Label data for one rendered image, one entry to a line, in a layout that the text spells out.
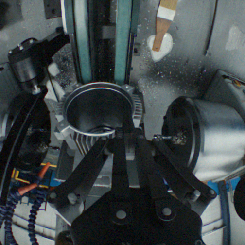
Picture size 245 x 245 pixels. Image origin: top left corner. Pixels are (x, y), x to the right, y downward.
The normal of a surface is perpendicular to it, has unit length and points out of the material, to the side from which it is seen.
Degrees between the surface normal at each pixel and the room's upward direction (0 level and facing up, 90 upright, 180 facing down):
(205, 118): 81
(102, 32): 0
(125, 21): 0
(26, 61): 41
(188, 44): 0
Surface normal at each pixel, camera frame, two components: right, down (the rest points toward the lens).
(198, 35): -0.02, 0.79
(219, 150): 0.03, 0.11
